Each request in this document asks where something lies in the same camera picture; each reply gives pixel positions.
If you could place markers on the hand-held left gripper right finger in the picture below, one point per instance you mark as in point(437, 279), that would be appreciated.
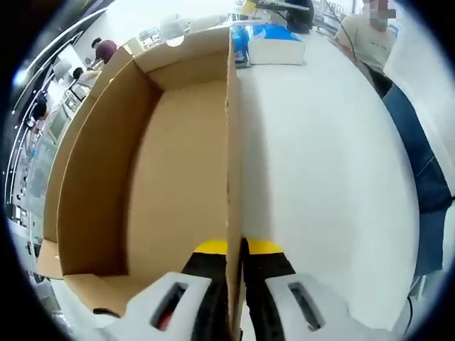
point(284, 305)

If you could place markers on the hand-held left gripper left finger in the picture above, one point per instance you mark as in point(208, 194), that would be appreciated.
point(160, 312)

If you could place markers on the brown cardboard shoe box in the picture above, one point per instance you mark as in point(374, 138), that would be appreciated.
point(177, 160)

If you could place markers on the blue tissue pack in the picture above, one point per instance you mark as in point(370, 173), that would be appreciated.
point(277, 53)

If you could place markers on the person's blue jeans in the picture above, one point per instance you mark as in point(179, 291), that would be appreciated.
point(412, 142)

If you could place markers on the person's white shirt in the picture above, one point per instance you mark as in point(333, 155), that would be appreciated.
point(426, 89)

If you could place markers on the black monitor stand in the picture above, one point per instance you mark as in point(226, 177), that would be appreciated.
point(298, 17)

